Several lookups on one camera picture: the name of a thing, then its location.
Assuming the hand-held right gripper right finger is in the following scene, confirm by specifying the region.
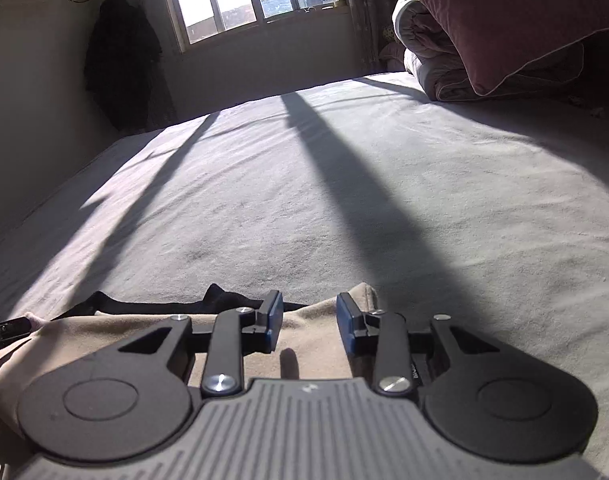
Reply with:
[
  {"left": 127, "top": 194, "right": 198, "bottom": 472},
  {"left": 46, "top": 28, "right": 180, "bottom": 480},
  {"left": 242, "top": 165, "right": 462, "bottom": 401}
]
[{"left": 336, "top": 291, "right": 501, "bottom": 397}]

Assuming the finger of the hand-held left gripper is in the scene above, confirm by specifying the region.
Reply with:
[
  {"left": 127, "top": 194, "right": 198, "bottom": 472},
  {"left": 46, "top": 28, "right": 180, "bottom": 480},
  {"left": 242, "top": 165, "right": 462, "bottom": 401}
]
[{"left": 0, "top": 315, "right": 33, "bottom": 352}]

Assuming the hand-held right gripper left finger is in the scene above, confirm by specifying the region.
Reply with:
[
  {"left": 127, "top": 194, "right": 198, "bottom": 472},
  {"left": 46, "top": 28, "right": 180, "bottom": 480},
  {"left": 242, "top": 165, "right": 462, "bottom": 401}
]
[{"left": 117, "top": 290, "right": 285, "bottom": 397}]

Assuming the beige sweatshirt with black sleeves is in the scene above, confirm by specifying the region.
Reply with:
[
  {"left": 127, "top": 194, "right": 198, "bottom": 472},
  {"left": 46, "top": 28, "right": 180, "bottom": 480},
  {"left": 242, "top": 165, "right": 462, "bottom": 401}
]
[{"left": 0, "top": 282, "right": 426, "bottom": 480}]

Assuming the bed with grey sheet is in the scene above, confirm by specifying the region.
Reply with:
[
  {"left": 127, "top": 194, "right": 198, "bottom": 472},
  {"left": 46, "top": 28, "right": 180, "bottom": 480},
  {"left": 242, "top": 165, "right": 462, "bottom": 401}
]
[{"left": 0, "top": 70, "right": 609, "bottom": 480}]

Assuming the folded grey quilt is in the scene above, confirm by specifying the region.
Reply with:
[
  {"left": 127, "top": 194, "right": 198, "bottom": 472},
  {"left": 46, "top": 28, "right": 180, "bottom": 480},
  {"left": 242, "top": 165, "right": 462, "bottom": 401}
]
[{"left": 391, "top": 0, "right": 586, "bottom": 104}]

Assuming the dark hanging coat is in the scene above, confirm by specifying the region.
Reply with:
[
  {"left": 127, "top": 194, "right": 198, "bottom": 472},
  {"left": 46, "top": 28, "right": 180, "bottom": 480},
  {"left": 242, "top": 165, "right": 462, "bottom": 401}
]
[{"left": 83, "top": 0, "right": 164, "bottom": 132}]

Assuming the grey patterned curtain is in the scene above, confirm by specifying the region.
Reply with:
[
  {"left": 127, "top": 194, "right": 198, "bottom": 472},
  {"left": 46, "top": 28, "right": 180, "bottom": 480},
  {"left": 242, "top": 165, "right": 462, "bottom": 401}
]
[{"left": 349, "top": 0, "right": 384, "bottom": 75}]

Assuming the window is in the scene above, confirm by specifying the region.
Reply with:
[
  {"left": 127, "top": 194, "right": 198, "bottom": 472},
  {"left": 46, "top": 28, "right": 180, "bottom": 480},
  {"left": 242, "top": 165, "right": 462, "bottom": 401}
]
[{"left": 156, "top": 0, "right": 353, "bottom": 54}]

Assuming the folded maroon quilt pile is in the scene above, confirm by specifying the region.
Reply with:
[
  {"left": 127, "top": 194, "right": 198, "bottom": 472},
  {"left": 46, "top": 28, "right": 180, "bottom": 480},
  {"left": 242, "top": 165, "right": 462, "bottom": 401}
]
[{"left": 383, "top": 0, "right": 609, "bottom": 97}]

